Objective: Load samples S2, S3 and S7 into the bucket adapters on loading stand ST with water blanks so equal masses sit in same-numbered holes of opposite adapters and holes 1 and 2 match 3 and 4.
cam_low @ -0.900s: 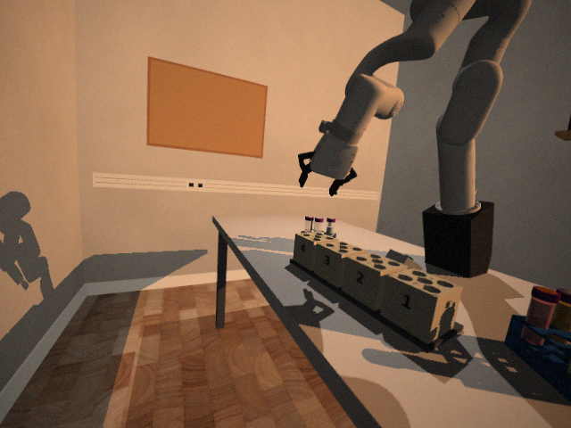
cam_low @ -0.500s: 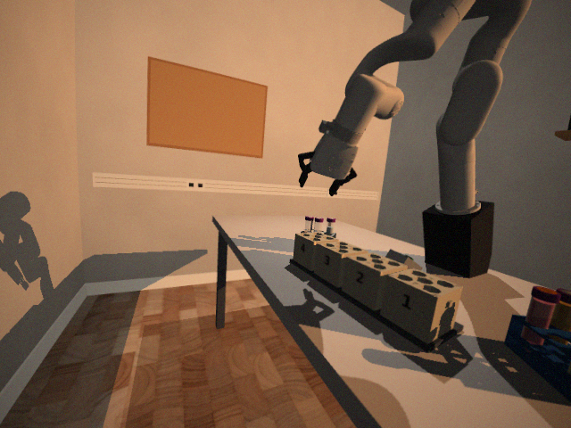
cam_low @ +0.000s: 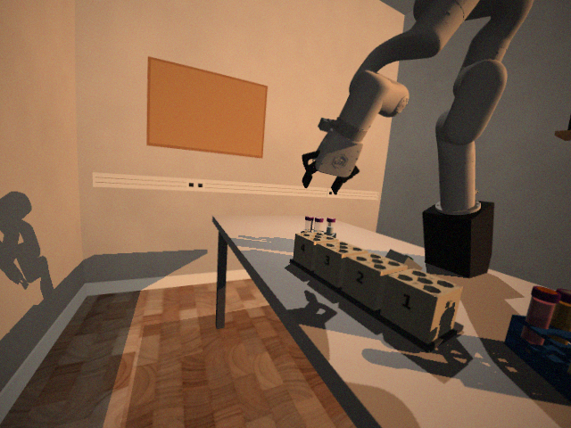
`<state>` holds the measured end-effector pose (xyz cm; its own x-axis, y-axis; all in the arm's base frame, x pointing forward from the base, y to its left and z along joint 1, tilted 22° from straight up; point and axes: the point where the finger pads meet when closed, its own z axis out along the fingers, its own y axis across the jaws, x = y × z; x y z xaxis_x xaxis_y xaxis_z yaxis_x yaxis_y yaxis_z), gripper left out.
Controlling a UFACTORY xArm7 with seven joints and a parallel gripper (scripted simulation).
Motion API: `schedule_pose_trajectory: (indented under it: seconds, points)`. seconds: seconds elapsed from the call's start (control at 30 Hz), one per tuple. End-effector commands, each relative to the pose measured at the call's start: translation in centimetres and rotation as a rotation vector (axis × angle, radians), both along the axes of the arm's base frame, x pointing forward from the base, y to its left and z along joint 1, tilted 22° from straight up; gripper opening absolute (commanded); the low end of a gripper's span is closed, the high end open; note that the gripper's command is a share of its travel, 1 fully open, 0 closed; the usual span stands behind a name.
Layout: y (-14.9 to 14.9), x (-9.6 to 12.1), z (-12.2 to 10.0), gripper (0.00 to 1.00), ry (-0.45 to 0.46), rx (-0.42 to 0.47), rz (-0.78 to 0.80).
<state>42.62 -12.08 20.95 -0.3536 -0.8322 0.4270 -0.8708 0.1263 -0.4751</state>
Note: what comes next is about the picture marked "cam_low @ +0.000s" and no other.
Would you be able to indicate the blue tube rack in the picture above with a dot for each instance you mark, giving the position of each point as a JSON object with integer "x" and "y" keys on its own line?
{"x": 540, "y": 363}

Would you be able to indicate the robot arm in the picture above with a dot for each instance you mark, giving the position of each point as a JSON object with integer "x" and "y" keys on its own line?
{"x": 480, "y": 87}

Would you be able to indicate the tan bucket adapter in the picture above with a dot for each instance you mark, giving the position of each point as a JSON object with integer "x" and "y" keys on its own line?
{"x": 365, "y": 283}
{"x": 305, "y": 246}
{"x": 426, "y": 313}
{"x": 330, "y": 260}

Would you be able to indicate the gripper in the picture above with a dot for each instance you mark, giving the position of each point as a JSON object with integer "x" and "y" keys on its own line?
{"x": 335, "y": 156}

